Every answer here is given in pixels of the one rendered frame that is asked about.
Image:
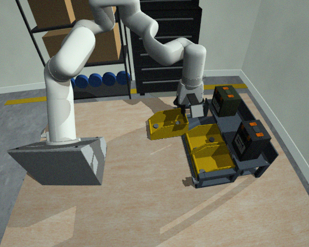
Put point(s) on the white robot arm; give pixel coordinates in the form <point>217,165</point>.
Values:
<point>69,61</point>

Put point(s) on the dark grey bin shelf rack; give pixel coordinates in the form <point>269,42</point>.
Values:
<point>228,126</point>

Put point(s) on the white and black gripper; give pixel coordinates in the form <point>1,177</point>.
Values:
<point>182,91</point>

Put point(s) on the black case with orange latches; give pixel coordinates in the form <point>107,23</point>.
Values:
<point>250,140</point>

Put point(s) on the dark green case with orange latches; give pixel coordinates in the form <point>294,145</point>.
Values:
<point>225,100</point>

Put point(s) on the yellow bin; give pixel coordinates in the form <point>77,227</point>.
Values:
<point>212,158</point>
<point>167,124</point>
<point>199,136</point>

